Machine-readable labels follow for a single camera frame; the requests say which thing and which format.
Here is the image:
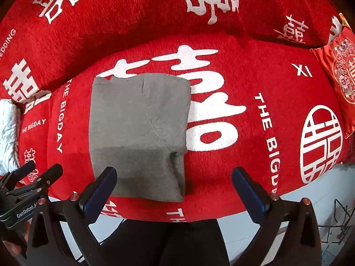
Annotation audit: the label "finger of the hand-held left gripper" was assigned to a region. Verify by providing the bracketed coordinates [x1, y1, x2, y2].
[6, 163, 63, 200]
[0, 160, 36, 190]

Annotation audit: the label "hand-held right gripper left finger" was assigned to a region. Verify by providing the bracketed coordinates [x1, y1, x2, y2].
[26, 166, 118, 266]

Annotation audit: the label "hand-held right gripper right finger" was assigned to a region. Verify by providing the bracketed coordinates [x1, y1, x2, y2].
[231, 167, 322, 266]

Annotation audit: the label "grey sweater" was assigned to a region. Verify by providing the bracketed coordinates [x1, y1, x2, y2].
[89, 73, 192, 203]

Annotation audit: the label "person's left hand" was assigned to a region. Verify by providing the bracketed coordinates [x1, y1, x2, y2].
[0, 240, 27, 259]

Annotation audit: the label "white patterned quilt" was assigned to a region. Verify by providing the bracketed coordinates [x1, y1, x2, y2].
[0, 99, 21, 174]

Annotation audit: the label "person's legs in black pants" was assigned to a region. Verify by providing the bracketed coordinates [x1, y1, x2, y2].
[97, 219, 236, 266]

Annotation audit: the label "red printed blanket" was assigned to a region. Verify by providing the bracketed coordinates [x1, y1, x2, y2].
[0, 0, 355, 223]

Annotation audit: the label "red embroidered cushion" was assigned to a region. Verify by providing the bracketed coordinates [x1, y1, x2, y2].
[309, 28, 355, 139]

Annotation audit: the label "black wire rack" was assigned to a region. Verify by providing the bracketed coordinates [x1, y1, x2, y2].
[319, 198, 355, 250]

